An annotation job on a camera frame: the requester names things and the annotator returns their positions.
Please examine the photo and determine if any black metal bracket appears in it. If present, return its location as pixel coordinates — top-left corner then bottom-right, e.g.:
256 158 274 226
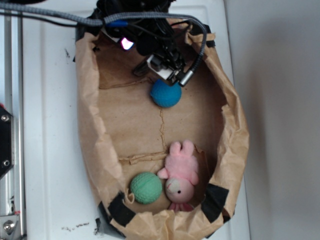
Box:
0 104 13 179

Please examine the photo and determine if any green dimpled ball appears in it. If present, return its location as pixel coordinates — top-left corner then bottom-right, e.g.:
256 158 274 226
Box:
130 172 163 205

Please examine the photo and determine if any aluminium frame rail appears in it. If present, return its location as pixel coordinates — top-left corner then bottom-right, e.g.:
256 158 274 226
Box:
0 10 27 240

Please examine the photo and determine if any small white camera module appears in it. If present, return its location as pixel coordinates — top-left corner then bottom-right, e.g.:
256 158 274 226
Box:
146 54 185 85

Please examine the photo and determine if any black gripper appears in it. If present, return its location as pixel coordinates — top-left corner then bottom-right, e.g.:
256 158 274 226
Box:
96 0 179 56

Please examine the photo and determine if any brown wood chip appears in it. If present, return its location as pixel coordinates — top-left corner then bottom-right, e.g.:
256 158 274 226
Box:
132 61 150 77

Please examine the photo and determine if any pink plush bunny toy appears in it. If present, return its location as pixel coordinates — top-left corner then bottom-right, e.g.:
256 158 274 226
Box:
156 140 199 212

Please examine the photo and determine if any brown paper bag container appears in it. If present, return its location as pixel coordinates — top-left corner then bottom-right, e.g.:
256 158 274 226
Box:
75 31 249 240

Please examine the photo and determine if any blue dimpled ball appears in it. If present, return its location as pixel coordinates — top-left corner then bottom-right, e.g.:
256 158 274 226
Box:
150 79 182 108

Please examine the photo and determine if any grey braided cable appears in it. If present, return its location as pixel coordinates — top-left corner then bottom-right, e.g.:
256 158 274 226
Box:
0 3 208 87

